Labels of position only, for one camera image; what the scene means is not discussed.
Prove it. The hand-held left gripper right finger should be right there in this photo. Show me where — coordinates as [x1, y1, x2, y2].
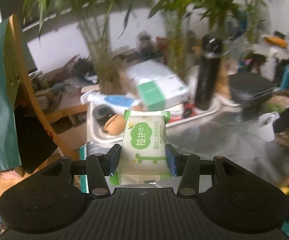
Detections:
[166, 144, 240, 198]

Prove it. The silver foil table cover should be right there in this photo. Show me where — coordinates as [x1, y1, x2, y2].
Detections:
[81, 110, 289, 188]

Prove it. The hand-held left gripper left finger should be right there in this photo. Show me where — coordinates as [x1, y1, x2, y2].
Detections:
[48, 144, 122, 198]

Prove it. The black cloth on chair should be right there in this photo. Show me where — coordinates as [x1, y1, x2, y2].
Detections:
[13, 105, 60, 174]

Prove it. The yellow packet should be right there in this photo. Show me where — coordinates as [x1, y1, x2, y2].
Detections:
[262, 35, 289, 48]

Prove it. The dark glass jar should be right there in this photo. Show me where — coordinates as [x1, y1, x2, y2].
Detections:
[137, 31, 155, 55]

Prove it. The grey zip case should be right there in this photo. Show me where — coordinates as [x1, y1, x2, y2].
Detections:
[228, 71, 275, 109]

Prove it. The green white tissue pack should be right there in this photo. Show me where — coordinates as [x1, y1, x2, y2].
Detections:
[137, 76, 191, 112]

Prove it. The wooden side table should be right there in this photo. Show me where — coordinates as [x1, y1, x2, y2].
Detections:
[32, 55, 95, 130]

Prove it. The black thermos bottle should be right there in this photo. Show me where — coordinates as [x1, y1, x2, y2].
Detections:
[194, 36, 224, 111]

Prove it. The white plastic tray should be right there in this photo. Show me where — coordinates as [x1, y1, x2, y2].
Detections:
[86, 97, 221, 144]

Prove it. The green white soap packet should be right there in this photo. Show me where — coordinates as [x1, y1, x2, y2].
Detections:
[109, 110, 171, 186]

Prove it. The white plastic package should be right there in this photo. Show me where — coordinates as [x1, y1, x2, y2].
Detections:
[126, 60, 182, 85]

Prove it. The wooden chair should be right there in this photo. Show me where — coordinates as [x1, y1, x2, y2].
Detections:
[0, 14, 87, 210]

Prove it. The black tape roll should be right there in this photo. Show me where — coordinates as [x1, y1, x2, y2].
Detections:
[92, 104, 115, 125]

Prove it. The glass vase with bamboo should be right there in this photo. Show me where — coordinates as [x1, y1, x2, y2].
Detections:
[150, 0, 235, 78]
[22, 0, 135, 94]
[237, 0, 272, 45]

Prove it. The white tube with blue label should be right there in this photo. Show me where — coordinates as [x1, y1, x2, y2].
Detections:
[81, 91, 141, 109]

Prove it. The orange oval object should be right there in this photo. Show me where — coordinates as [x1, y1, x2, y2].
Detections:
[102, 114, 127, 135]

